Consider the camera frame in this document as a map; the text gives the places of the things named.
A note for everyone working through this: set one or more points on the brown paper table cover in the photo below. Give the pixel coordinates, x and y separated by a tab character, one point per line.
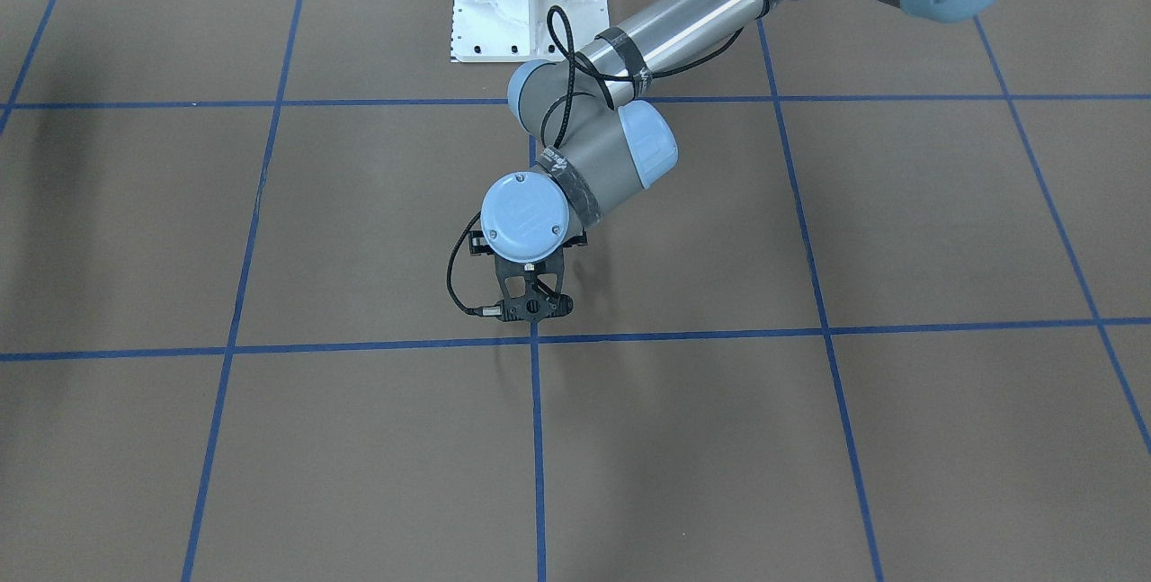
887	319

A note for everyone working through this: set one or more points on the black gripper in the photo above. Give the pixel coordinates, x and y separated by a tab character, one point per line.
479	244

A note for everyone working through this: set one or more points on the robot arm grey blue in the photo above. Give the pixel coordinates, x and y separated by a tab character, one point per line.
599	141

